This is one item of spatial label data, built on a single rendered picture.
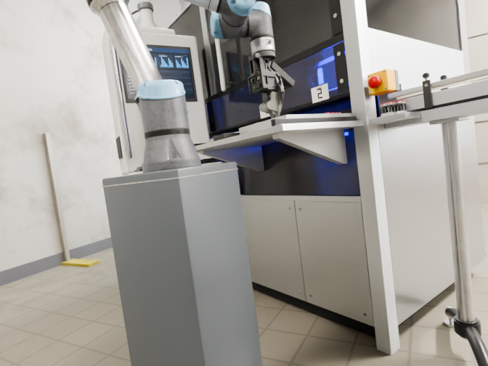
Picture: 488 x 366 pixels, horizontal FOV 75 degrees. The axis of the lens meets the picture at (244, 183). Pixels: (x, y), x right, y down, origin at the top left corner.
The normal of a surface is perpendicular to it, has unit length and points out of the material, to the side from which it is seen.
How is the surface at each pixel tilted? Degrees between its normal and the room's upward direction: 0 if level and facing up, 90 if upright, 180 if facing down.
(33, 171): 90
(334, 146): 90
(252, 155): 90
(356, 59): 90
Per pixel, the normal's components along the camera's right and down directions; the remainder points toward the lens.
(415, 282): 0.58, -0.03
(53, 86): 0.86, -0.08
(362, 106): -0.80, 0.14
